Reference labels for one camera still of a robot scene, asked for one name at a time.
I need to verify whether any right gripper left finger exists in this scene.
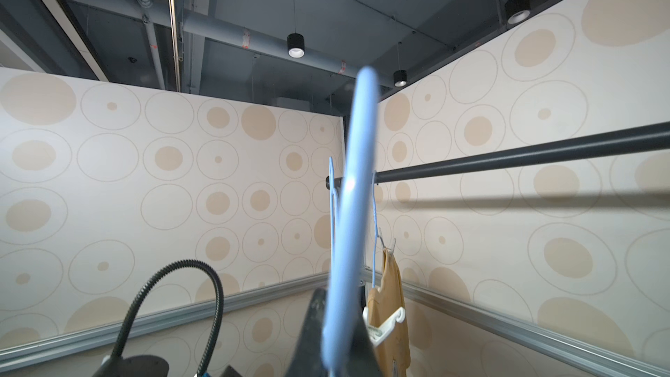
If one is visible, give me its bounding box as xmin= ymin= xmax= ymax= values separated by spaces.
xmin=284 ymin=288 xmax=329 ymax=377

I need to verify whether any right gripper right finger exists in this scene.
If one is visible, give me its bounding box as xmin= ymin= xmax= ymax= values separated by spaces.
xmin=350 ymin=316 xmax=382 ymax=377

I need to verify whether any white clothespin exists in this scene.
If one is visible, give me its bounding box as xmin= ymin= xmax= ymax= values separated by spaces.
xmin=362 ymin=307 xmax=407 ymax=347

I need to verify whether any tan yellow t-shirt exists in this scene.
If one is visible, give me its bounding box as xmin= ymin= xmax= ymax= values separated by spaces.
xmin=364 ymin=248 xmax=411 ymax=376

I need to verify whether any light blue hanger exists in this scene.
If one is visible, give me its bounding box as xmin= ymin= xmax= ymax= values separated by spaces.
xmin=371 ymin=173 xmax=379 ymax=289
xmin=321 ymin=66 xmax=380 ymax=376

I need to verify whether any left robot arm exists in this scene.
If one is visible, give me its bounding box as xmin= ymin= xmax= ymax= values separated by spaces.
xmin=94 ymin=259 xmax=225 ymax=376

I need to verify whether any clear grey clothespin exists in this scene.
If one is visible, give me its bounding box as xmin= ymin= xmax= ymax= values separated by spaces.
xmin=377 ymin=228 xmax=396 ymax=253

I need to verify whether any black pendant lamp middle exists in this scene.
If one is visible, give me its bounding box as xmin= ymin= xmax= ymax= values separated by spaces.
xmin=394 ymin=69 xmax=408 ymax=88

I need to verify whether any black pendant lamp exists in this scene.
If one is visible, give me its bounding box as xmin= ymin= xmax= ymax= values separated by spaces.
xmin=394 ymin=69 xmax=408 ymax=88
xmin=504 ymin=0 xmax=531 ymax=25
xmin=286 ymin=32 xmax=305 ymax=59

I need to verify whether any black pendant lamp left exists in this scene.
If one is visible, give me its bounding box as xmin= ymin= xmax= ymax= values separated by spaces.
xmin=286 ymin=32 xmax=305 ymax=59

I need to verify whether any black clothes rack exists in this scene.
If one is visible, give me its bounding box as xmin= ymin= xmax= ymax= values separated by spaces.
xmin=323 ymin=121 xmax=670 ymax=190

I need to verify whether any black pendant lamp right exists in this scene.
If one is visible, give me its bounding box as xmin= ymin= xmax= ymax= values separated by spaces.
xmin=504 ymin=0 xmax=531 ymax=25

